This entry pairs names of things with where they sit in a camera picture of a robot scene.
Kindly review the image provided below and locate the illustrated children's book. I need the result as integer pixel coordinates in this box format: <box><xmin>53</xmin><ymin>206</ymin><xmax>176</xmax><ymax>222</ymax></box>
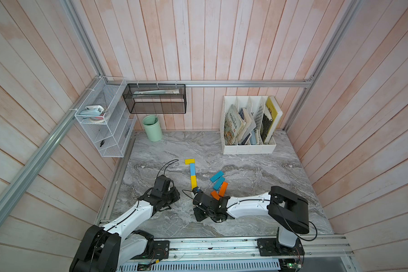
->
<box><xmin>224</xmin><ymin>104</ymin><xmax>246</xmax><ymax>146</ymax></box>

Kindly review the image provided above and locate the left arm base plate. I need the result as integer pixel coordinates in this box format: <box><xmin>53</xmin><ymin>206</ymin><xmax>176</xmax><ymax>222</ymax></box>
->
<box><xmin>121</xmin><ymin>239</ymin><xmax>170</xmax><ymax>261</ymax></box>

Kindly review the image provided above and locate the long yellow block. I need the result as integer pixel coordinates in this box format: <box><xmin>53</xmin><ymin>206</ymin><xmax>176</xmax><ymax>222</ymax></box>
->
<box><xmin>190</xmin><ymin>176</ymin><xmax>198</xmax><ymax>190</ymax></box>

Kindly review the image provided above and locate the tape dispenser on shelf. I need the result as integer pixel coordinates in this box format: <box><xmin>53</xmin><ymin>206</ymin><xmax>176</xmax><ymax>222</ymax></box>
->
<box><xmin>79</xmin><ymin>105</ymin><xmax>106</xmax><ymax>123</ymax></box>

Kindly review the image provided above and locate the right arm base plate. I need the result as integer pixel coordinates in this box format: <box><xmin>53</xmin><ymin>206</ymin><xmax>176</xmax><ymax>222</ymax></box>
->
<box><xmin>257</xmin><ymin>238</ymin><xmax>305</xmax><ymax>257</ymax></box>

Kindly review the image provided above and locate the white wire wall shelf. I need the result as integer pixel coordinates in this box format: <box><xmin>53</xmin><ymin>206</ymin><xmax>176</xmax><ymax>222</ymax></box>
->
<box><xmin>75</xmin><ymin>77</ymin><xmax>137</xmax><ymax>158</ymax></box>

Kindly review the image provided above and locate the black mesh wall basket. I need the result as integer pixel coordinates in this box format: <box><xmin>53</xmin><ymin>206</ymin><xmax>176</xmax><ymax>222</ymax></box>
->
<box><xmin>122</xmin><ymin>83</ymin><xmax>187</xmax><ymax>114</ymax></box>

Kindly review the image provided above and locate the white file organizer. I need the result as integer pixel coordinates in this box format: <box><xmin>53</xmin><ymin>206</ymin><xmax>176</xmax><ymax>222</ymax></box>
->
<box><xmin>220</xmin><ymin>96</ymin><xmax>276</xmax><ymax>155</ymax></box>

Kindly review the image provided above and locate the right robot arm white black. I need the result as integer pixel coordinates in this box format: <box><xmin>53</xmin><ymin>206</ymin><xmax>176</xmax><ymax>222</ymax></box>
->
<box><xmin>192</xmin><ymin>186</ymin><xmax>309</xmax><ymax>248</ymax></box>

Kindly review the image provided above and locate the paper in mesh basket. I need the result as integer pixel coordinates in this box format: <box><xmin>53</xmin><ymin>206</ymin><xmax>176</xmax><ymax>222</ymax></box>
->
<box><xmin>133</xmin><ymin>88</ymin><xmax>180</xmax><ymax>96</ymax></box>

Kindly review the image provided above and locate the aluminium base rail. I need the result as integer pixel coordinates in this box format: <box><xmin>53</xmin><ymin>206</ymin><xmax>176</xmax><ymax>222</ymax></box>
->
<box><xmin>73</xmin><ymin>234</ymin><xmax>355</xmax><ymax>264</ymax></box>

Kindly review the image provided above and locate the green plastic cup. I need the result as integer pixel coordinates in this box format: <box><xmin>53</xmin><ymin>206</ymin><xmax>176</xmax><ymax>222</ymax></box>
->
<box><xmin>142</xmin><ymin>115</ymin><xmax>163</xmax><ymax>142</ymax></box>

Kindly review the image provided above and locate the yellow cover book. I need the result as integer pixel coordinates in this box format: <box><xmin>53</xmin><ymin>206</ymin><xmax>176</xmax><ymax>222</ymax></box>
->
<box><xmin>262</xmin><ymin>96</ymin><xmax>283</xmax><ymax>144</ymax></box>

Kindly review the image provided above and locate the light blue block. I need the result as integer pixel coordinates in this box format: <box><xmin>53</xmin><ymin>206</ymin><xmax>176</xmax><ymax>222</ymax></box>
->
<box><xmin>189</xmin><ymin>163</ymin><xmax>196</xmax><ymax>176</ymax></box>

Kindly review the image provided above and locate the short yellow block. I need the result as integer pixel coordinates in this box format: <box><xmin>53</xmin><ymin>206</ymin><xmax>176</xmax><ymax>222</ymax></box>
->
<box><xmin>185</xmin><ymin>159</ymin><xmax>195</xmax><ymax>165</ymax></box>

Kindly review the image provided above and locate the orange block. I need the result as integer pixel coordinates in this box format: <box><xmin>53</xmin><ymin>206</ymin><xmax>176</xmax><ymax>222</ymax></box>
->
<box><xmin>211</xmin><ymin>190</ymin><xmax>221</xmax><ymax>200</ymax></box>
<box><xmin>218</xmin><ymin>181</ymin><xmax>228</xmax><ymax>197</ymax></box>

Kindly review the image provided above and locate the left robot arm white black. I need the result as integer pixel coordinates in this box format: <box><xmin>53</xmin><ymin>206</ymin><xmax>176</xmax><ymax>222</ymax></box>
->
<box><xmin>69</xmin><ymin>175</ymin><xmax>180</xmax><ymax>272</ymax></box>

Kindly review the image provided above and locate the teal block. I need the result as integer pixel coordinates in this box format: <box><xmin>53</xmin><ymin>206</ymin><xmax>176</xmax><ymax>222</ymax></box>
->
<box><xmin>210</xmin><ymin>171</ymin><xmax>224</xmax><ymax>182</ymax></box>
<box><xmin>213</xmin><ymin>176</ymin><xmax>225</xmax><ymax>190</ymax></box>

